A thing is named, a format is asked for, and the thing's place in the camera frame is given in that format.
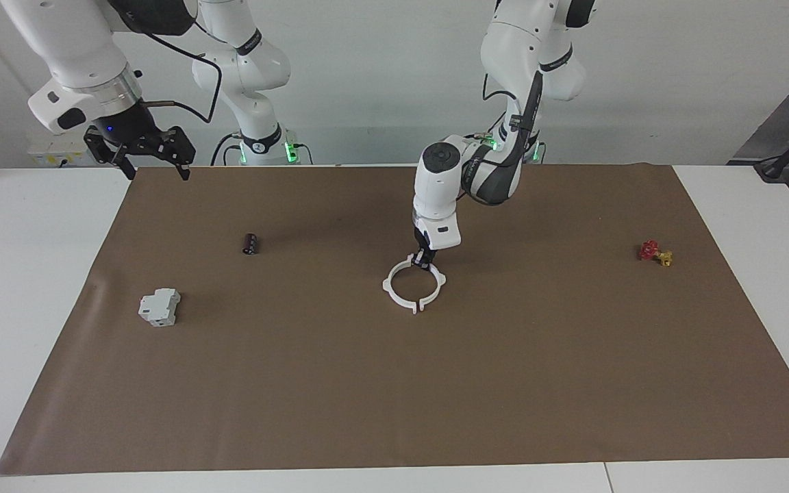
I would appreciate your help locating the brown paper mat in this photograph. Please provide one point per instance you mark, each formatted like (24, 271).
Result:
(394, 383)

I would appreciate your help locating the white power strip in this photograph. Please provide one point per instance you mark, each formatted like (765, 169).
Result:
(48, 154)

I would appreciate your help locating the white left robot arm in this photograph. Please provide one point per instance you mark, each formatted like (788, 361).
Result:
(435, 185)

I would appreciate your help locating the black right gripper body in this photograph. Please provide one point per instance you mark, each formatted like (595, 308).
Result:
(131, 133)

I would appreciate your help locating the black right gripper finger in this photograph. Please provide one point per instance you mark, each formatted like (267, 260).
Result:
(182, 147)
(101, 145)

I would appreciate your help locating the black cylindrical capacitor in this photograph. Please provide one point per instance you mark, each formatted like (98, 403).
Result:
(251, 244)

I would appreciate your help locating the white circuit breaker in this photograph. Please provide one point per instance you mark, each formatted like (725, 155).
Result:
(158, 308)

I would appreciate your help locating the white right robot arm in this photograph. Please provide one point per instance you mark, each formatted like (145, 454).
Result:
(72, 48)

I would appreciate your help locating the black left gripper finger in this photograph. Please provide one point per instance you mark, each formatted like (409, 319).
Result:
(420, 260)
(430, 259)

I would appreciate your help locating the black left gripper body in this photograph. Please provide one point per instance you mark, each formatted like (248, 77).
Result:
(424, 241)

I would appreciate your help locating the red handwheel brass valve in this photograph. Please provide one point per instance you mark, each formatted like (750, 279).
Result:
(649, 250)

